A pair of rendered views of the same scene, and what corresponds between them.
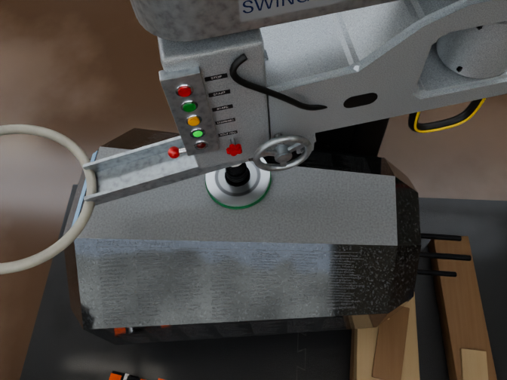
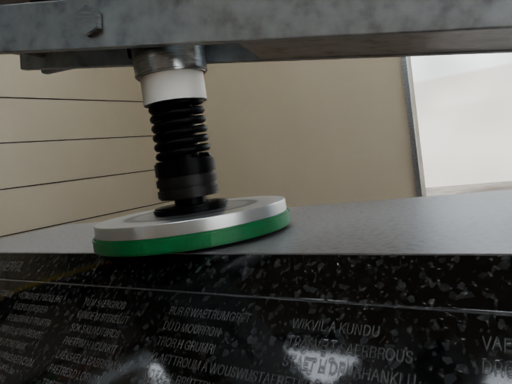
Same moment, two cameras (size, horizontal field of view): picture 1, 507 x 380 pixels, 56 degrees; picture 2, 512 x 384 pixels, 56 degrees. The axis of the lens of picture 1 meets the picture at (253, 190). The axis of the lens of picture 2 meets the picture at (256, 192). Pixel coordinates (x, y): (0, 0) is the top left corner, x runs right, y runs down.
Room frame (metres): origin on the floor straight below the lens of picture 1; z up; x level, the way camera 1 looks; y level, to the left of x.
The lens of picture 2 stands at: (1.23, 0.30, 0.93)
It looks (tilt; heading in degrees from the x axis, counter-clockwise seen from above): 4 degrees down; 200
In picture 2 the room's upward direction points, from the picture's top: 8 degrees counter-clockwise
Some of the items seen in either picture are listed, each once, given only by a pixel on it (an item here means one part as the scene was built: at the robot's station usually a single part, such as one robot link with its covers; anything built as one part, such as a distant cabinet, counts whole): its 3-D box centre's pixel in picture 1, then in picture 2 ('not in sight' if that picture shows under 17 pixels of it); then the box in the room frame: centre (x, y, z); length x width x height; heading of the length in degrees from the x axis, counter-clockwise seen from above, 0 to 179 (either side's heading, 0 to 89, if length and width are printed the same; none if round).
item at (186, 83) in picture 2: not in sight; (173, 87); (0.75, 0.04, 1.02); 0.07 x 0.07 x 0.04
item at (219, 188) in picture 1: (238, 176); (192, 215); (0.75, 0.04, 0.88); 0.21 x 0.21 x 0.01
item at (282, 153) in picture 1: (279, 142); not in sight; (0.64, -0.08, 1.23); 0.15 x 0.10 x 0.15; 94
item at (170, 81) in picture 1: (192, 114); not in sight; (0.63, 0.11, 1.40); 0.08 x 0.03 x 0.28; 94
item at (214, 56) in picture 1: (251, 77); not in sight; (0.76, -0.04, 1.35); 0.36 x 0.22 x 0.45; 94
